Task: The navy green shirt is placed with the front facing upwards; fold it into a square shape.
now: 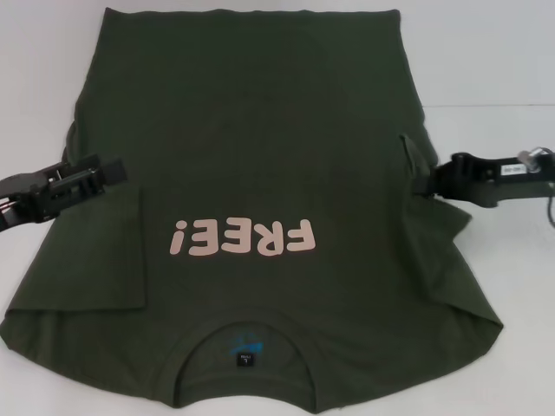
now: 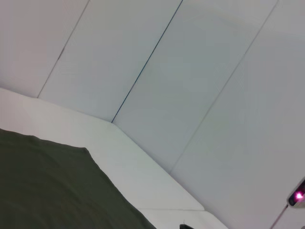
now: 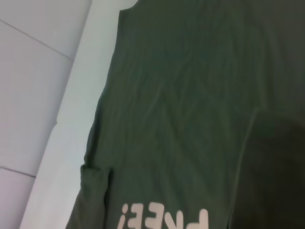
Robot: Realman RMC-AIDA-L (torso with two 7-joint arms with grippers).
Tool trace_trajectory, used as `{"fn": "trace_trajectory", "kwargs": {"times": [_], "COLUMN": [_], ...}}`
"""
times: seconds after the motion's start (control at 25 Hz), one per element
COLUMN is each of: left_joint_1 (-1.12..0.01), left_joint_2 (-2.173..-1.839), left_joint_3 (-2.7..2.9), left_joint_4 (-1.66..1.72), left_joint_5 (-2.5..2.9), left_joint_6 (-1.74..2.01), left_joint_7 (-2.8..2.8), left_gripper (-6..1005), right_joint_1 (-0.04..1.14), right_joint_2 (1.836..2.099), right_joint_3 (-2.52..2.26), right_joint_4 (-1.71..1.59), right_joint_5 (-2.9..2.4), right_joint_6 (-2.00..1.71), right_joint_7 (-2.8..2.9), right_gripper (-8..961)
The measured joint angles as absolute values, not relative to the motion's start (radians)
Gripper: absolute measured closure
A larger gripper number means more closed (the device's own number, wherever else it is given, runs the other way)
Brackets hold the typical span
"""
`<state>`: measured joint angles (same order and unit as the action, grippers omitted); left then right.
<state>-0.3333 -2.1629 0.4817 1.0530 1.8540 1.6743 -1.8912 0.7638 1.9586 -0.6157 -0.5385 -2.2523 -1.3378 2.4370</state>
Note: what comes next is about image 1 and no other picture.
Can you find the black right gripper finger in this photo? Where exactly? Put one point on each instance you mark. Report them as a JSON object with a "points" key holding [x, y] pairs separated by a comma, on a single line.
{"points": [[425, 184]]}

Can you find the silver metal plug connector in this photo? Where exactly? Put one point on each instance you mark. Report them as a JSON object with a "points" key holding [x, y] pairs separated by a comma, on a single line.
{"points": [[533, 158]]}

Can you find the dark green FREE print T-shirt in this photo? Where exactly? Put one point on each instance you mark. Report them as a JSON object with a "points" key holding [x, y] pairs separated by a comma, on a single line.
{"points": [[260, 130]]}

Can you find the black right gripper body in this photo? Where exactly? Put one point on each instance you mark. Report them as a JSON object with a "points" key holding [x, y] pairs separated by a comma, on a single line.
{"points": [[481, 182]]}

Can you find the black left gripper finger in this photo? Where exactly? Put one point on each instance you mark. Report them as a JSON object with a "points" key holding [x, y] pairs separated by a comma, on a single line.
{"points": [[78, 164], [108, 173]]}

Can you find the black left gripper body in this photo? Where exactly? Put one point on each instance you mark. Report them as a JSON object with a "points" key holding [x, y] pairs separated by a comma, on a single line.
{"points": [[26, 203]]}

